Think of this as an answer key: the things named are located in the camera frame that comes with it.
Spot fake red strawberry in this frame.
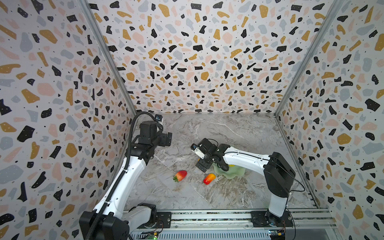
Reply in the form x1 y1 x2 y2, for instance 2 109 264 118
173 170 188 183

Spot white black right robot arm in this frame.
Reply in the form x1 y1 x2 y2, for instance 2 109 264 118
191 138 296 227

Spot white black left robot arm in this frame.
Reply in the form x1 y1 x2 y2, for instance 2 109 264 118
79 115 172 240

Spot green wavy fruit bowl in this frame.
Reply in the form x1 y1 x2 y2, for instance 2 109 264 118
213 164 246 179

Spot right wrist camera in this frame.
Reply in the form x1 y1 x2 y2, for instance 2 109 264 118
191 144 206 159

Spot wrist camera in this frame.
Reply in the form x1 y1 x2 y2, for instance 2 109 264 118
191 144 206 159
155 114 163 124

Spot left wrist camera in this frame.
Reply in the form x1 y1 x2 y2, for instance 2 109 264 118
155 114 163 124

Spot black corrugated cable conduit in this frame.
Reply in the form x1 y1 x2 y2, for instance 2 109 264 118
85 111 160 240

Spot white slotted cable duct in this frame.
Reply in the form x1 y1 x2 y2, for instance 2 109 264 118
131 230 271 240

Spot aluminium corner post left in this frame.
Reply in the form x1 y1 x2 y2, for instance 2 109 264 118
79 1 137 115

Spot aluminium corner post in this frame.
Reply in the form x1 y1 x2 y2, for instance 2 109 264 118
79 1 137 115
274 0 343 119

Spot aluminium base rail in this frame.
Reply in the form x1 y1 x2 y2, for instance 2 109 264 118
157 209 336 231

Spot aluminium corner post right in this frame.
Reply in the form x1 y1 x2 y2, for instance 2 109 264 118
274 0 343 119

